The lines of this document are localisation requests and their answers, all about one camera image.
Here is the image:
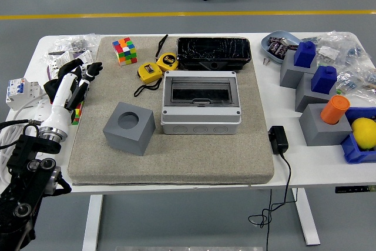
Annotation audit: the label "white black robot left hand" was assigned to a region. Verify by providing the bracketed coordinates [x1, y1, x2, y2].
[39, 61, 104, 139]

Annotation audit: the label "grey block with round hole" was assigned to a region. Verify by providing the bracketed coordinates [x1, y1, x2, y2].
[102, 101, 156, 157]
[298, 103, 353, 147]

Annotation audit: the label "clear hinged box lid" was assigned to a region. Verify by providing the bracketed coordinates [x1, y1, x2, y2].
[163, 71, 238, 108]

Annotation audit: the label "grey electrical junction box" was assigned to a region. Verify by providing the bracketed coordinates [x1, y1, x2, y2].
[160, 70, 242, 136]

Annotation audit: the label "blue square battery block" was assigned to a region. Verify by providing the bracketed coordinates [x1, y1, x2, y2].
[310, 65, 337, 93]
[293, 41, 317, 68]

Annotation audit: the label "orange cylinder battery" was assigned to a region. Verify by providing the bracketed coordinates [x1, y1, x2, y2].
[320, 95, 351, 125]

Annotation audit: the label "small colourful puzzle cube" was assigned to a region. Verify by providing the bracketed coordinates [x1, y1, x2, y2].
[70, 101, 85, 125]

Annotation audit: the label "white power strip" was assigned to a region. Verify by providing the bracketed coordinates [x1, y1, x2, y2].
[29, 99, 55, 125]

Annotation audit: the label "black cloth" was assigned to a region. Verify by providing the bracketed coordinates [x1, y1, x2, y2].
[43, 58, 89, 105]

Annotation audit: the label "white circuit breaker blue switches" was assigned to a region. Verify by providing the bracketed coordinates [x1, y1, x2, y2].
[5, 77, 43, 111]

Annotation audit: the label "clear bag of screws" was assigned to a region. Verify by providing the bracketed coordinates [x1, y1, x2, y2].
[48, 34, 100, 58]

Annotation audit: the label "large colourful puzzle cube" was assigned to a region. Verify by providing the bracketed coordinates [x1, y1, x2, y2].
[112, 37, 138, 65]

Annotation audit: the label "yellow tape measure photo label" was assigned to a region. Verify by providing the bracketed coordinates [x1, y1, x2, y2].
[133, 62, 163, 98]

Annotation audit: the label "yellow tape measure 5m print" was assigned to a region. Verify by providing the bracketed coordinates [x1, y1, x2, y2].
[155, 34, 179, 72]

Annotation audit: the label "white table leg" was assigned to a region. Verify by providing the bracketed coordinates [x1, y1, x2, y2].
[291, 188, 321, 246]
[82, 194, 104, 251]

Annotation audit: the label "grey-brown mat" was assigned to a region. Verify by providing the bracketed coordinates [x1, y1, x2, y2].
[67, 35, 276, 186]

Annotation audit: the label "black plastic tray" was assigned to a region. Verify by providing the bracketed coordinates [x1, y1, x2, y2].
[175, 37, 253, 72]

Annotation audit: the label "light blue dish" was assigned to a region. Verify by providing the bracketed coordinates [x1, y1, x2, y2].
[260, 30, 302, 65]

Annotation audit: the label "black power adapter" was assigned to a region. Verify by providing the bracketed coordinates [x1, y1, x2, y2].
[268, 125, 289, 155]

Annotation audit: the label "dark purple packet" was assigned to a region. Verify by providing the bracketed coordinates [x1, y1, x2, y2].
[266, 36, 280, 53]
[276, 42, 291, 58]

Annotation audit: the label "grey square holder block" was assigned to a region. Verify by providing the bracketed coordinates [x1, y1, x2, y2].
[294, 73, 338, 113]
[279, 49, 318, 89]

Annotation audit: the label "clear bag of components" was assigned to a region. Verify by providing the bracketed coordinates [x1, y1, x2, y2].
[302, 29, 371, 69]
[334, 64, 376, 96]

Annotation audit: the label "blue storage bin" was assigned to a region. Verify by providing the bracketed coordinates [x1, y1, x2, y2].
[340, 106, 376, 164]

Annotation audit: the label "black table control panel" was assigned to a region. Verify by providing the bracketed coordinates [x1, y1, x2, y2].
[334, 185, 376, 195]

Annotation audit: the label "yellow lemon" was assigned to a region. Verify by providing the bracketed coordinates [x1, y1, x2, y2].
[351, 117, 376, 150]

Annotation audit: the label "thin black adapter cord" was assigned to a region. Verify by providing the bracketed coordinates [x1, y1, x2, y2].
[248, 150, 299, 251]

